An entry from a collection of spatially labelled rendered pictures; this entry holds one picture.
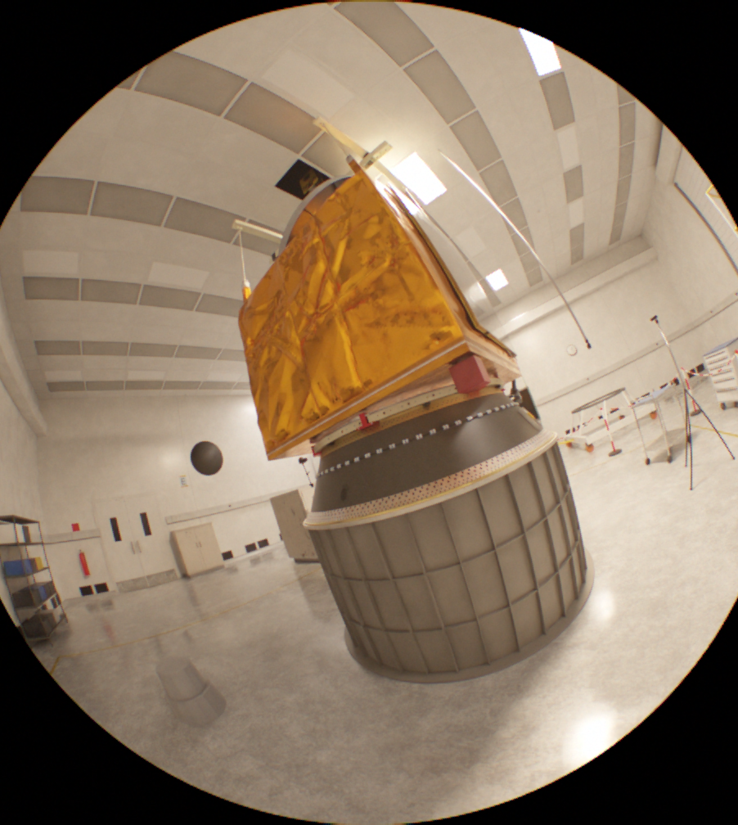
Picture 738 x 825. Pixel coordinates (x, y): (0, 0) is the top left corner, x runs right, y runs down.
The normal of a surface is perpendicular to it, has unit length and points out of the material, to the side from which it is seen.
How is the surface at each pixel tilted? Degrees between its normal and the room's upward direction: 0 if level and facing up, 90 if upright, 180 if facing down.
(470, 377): 90
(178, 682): 85
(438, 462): 62
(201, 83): 180
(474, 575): 90
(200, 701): 83
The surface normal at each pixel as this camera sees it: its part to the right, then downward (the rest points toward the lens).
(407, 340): -0.67, 0.21
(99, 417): 0.72, -0.37
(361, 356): -0.57, 0.01
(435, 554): -0.28, -0.11
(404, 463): -0.39, -0.54
